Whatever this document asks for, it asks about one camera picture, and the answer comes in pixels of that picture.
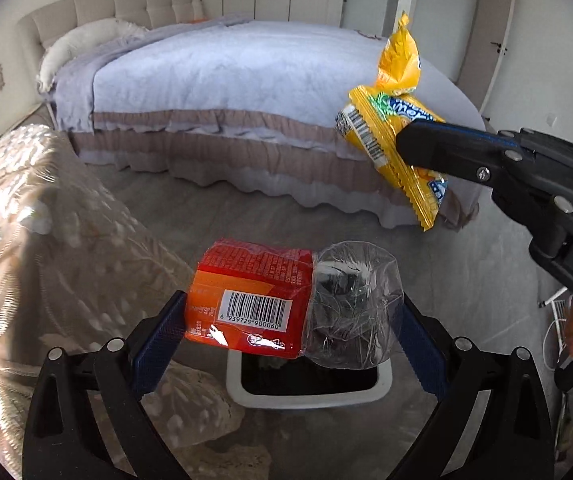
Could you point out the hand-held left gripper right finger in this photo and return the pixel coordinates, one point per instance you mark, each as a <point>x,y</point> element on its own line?
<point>424,350</point>

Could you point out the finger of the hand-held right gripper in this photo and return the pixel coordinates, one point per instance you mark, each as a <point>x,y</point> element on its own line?
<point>446,155</point>
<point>486,137</point>

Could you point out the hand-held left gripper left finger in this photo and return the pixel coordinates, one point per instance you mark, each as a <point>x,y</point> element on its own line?
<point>159,345</point>

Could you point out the yellow snack packet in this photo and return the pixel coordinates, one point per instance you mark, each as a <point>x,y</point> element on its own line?
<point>401,60</point>

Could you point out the clear bottle with orange label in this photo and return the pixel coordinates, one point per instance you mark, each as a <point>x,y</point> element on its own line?
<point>246,280</point>

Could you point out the white trash bin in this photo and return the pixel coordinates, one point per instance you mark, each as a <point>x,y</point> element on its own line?
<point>311,400</point>

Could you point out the white door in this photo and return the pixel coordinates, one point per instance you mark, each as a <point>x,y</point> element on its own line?
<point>496,20</point>

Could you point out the embroidered beige tablecloth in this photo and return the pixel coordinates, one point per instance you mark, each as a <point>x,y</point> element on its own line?
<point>41,260</point>

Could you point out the bed with lilac bedspread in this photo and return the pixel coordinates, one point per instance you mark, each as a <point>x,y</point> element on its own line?
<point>241,70</point>

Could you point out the white frilled pillow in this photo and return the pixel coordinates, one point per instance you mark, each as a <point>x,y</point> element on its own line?
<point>81,40</point>

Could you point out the beige tufted headboard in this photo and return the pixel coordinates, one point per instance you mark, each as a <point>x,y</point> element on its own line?
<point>116,2</point>

